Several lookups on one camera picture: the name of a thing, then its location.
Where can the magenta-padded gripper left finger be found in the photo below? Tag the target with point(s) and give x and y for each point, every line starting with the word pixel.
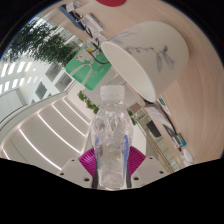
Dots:
pixel 75 171

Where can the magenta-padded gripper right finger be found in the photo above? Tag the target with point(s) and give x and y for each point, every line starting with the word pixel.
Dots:
pixel 150 170

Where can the clear plastic water bottle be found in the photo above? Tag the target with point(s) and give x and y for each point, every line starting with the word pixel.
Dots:
pixel 111 133

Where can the white computer mouse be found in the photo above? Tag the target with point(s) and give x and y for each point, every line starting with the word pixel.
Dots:
pixel 187 155

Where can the black chair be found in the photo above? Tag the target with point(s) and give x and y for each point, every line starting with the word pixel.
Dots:
pixel 153 129

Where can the teal marker pen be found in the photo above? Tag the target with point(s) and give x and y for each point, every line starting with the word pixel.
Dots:
pixel 180 140

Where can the black flat case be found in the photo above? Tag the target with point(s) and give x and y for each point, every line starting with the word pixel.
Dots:
pixel 171 131

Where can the ceiling light strips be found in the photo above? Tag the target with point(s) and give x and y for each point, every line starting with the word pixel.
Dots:
pixel 50 133

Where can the open booklet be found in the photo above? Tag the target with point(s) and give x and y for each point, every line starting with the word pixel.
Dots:
pixel 158 116

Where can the colourful sticker sheet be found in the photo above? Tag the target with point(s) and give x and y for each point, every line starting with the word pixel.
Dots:
pixel 163 105

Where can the green tote bag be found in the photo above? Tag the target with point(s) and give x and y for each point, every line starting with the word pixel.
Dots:
pixel 86 71

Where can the white printed cup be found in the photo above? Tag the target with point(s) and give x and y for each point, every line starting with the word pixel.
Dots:
pixel 146 66

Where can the green hedge plant row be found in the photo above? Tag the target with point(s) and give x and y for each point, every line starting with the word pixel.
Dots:
pixel 43 43

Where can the clear plastic packet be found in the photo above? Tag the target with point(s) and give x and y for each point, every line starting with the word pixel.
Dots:
pixel 91 22

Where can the flat round red coaster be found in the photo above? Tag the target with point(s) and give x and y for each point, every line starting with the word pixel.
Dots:
pixel 111 2

